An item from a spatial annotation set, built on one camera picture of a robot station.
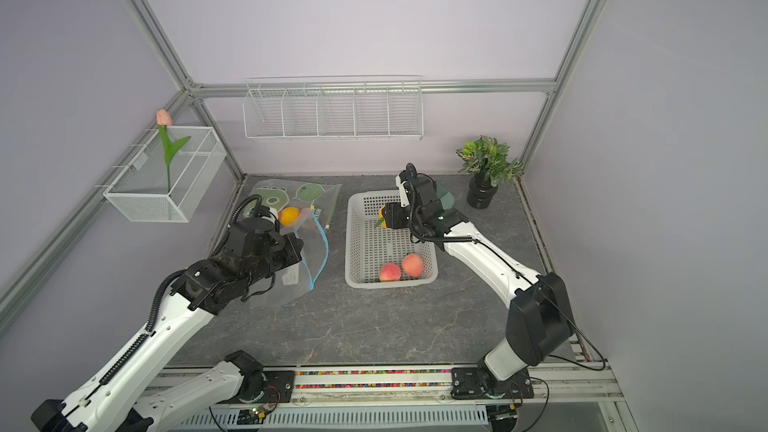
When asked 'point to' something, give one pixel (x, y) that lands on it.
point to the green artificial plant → (488, 155)
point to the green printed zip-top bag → (301, 205)
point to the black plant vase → (481, 191)
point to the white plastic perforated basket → (368, 246)
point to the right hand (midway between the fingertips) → (390, 208)
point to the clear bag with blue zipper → (300, 278)
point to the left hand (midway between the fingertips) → (304, 244)
